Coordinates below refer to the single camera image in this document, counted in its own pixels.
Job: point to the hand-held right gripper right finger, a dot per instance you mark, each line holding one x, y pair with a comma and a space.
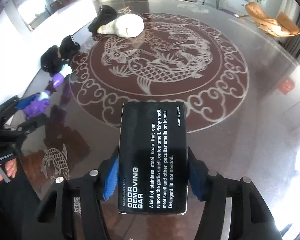
196, 177

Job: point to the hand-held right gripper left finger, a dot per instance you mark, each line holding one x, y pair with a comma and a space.
111, 177

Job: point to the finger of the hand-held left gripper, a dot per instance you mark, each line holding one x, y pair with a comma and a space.
22, 103
32, 125

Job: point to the purple toy figure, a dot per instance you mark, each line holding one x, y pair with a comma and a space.
57, 80
36, 107

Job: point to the black printed box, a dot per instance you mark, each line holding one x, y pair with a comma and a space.
152, 160

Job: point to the black knit glove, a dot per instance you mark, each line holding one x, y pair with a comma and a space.
50, 60
103, 17
68, 47

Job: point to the person's left hand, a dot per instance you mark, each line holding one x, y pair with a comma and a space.
11, 170

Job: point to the large white box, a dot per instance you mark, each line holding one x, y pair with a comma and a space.
52, 7

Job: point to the white folded towel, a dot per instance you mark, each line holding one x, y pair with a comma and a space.
130, 26

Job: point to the orange leather lounge chair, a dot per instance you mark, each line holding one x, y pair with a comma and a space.
257, 13

